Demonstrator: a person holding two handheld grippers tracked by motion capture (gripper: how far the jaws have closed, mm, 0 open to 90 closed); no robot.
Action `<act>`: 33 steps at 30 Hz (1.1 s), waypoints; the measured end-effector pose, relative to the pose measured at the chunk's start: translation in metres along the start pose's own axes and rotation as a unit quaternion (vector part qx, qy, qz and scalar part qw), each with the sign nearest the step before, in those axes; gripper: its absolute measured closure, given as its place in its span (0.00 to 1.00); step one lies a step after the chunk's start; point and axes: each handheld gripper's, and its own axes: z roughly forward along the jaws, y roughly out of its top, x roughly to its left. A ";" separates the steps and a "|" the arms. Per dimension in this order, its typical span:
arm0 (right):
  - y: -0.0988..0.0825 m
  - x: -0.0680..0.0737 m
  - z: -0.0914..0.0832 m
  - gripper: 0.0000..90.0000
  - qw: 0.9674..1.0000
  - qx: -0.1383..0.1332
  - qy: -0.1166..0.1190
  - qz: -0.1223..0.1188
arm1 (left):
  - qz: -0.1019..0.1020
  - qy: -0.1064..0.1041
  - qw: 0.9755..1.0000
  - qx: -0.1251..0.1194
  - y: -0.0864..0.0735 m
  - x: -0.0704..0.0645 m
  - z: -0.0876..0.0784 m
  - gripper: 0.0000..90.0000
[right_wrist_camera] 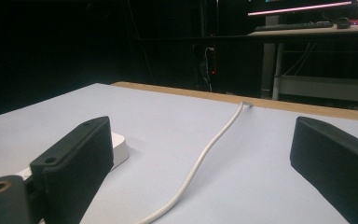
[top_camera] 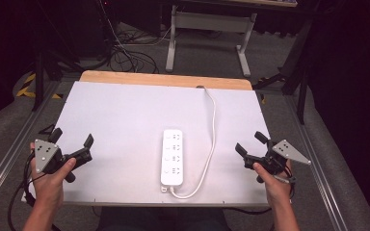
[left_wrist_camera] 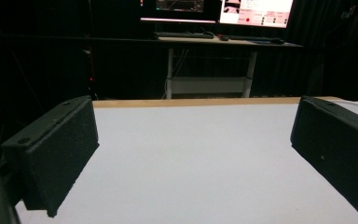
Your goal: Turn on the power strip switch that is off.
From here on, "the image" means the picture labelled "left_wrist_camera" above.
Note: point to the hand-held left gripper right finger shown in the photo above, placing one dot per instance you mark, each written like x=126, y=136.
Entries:
x=338, y=146

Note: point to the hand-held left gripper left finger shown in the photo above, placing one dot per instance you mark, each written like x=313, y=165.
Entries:
x=56, y=149

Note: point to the black keyboard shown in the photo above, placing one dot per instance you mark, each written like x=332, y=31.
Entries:
x=184, y=34
x=251, y=38

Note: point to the wooden desk with white legs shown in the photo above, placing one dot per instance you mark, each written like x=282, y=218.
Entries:
x=209, y=62

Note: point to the bright computer monitor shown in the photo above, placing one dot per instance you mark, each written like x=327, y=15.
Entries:
x=256, y=12

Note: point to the black computer mouse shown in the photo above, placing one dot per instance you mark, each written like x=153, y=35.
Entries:
x=223, y=38

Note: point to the dark computer monitor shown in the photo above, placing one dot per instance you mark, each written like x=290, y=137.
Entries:
x=180, y=10

